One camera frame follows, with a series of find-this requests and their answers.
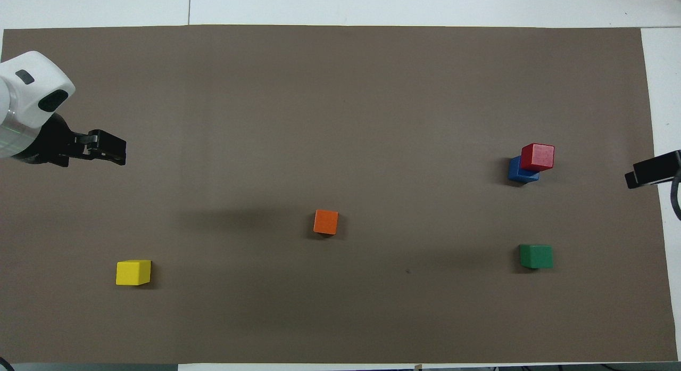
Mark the yellow wooden block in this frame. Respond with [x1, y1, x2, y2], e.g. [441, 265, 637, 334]
[116, 260, 152, 286]

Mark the green wooden block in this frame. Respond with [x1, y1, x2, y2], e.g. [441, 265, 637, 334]
[519, 244, 554, 269]

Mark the orange wooden block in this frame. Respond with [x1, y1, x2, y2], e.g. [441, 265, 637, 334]
[313, 210, 339, 235]

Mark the blue wooden block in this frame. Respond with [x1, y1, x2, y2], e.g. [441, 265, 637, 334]
[508, 156, 540, 184]

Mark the brown paper mat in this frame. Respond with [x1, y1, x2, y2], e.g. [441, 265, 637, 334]
[0, 24, 679, 365]

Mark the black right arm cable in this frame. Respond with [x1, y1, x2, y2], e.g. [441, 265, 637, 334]
[670, 169, 681, 221]

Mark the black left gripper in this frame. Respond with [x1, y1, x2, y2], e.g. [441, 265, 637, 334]
[16, 113, 127, 168]

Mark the red wooden block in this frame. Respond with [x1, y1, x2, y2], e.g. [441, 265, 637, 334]
[520, 143, 555, 172]

